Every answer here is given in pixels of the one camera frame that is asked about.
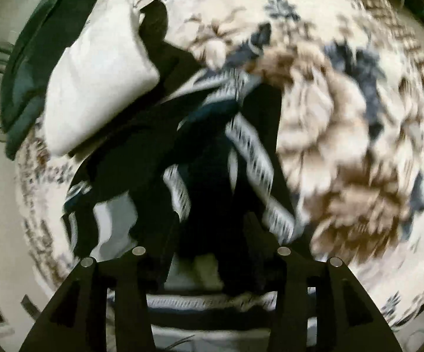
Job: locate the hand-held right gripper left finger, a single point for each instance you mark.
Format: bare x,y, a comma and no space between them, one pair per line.
131,300

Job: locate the dark green cloth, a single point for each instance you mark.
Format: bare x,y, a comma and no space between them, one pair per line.
32,62

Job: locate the floral bedsheet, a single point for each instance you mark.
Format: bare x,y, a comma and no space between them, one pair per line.
344,135

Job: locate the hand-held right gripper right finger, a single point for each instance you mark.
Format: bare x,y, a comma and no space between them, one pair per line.
292,300

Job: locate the white folded cloth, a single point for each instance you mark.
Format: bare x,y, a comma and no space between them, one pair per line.
98,80

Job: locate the black white grey striped garment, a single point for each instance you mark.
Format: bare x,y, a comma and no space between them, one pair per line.
212,176

